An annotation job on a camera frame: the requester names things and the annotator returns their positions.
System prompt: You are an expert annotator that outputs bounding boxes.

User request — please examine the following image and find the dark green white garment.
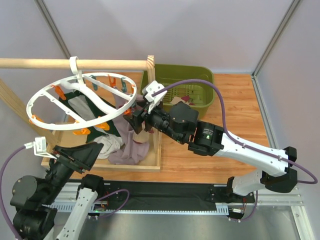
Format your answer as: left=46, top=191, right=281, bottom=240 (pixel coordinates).
left=59, top=90, right=121, bottom=143

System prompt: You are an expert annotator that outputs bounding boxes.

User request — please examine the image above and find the white round clip hanger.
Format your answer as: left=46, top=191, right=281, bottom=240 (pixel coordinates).
left=26, top=56, right=138, bottom=131

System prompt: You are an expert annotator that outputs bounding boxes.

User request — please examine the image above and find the olive green plastic basin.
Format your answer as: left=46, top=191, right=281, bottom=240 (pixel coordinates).
left=155, top=64, right=215, bottom=119

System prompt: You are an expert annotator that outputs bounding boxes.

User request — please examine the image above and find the maroon striped sock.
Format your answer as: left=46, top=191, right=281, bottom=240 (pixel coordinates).
left=132, top=105, right=149, bottom=144

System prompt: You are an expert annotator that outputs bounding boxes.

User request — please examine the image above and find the white cloth garment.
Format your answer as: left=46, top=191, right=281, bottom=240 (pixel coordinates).
left=93, top=134, right=124, bottom=159

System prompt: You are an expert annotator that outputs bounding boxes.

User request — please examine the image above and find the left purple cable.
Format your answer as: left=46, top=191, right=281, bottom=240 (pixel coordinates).
left=0, top=146, right=28, bottom=240

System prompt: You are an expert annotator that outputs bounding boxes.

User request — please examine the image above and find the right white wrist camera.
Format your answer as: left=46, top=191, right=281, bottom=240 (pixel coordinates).
left=142, top=80, right=168, bottom=114

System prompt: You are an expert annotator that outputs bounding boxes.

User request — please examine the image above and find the lilac pink garment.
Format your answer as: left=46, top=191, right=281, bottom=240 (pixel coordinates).
left=107, top=94, right=151, bottom=166

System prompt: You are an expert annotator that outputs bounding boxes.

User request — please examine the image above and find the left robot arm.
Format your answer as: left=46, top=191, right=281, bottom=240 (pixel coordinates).
left=10, top=142, right=104, bottom=240

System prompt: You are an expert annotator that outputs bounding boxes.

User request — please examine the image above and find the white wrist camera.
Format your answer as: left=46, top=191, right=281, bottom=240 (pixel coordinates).
left=24, top=136, right=57, bottom=160
left=142, top=80, right=168, bottom=114

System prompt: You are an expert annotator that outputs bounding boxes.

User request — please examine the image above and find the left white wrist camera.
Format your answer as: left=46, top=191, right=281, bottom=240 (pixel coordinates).
left=24, top=136, right=57, bottom=160

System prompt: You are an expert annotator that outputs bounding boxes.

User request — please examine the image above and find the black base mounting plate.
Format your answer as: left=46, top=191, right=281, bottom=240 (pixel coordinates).
left=104, top=181, right=255, bottom=212

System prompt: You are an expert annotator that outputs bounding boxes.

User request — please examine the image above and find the aluminium frame rail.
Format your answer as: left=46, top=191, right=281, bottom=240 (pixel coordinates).
left=24, top=182, right=306, bottom=221

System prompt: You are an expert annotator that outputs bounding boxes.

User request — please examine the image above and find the teal clothes peg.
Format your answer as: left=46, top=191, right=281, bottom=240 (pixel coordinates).
left=89, top=75, right=98, bottom=91

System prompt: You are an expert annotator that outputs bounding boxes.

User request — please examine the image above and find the orange clothes peg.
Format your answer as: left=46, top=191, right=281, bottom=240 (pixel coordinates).
left=108, top=75, right=117, bottom=88
left=51, top=85, right=67, bottom=101
left=72, top=128, right=91, bottom=135

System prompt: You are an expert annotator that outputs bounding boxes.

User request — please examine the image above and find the wooden hanging rack frame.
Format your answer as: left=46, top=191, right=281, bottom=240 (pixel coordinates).
left=0, top=55, right=163, bottom=173

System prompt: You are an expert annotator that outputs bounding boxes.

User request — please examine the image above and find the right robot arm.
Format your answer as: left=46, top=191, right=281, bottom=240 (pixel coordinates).
left=123, top=100, right=298, bottom=196

